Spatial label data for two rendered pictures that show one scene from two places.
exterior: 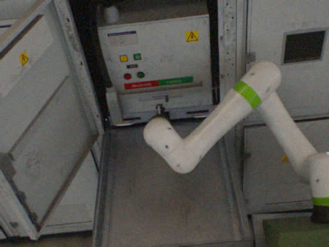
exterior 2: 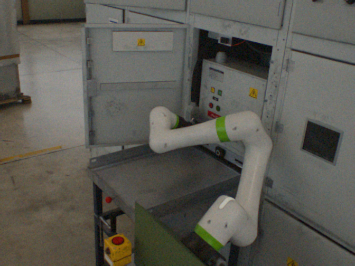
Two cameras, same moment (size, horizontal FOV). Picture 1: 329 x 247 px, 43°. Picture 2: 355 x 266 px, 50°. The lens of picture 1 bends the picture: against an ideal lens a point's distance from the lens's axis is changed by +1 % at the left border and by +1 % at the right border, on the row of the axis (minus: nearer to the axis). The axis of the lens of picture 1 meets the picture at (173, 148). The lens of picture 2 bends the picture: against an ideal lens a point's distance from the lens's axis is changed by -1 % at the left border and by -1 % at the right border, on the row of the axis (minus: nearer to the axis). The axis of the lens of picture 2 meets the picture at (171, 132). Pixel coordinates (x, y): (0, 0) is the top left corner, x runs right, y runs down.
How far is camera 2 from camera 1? 137 cm
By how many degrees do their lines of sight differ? 45
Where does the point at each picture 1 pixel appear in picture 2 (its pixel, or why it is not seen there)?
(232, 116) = (201, 131)
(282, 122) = (246, 174)
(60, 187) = (127, 141)
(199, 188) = (174, 190)
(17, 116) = (120, 70)
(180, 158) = (153, 134)
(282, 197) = not seen: outside the picture
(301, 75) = (315, 171)
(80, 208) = not seen: hidden behind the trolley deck
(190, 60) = not seen: hidden behind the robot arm
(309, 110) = (317, 218)
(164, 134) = (157, 114)
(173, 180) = (171, 177)
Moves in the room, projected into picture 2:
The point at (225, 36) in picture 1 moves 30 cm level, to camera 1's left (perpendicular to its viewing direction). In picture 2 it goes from (268, 101) to (223, 85)
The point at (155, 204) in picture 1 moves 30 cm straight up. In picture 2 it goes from (143, 177) to (145, 125)
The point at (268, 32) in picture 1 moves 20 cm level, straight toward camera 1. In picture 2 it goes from (295, 110) to (258, 114)
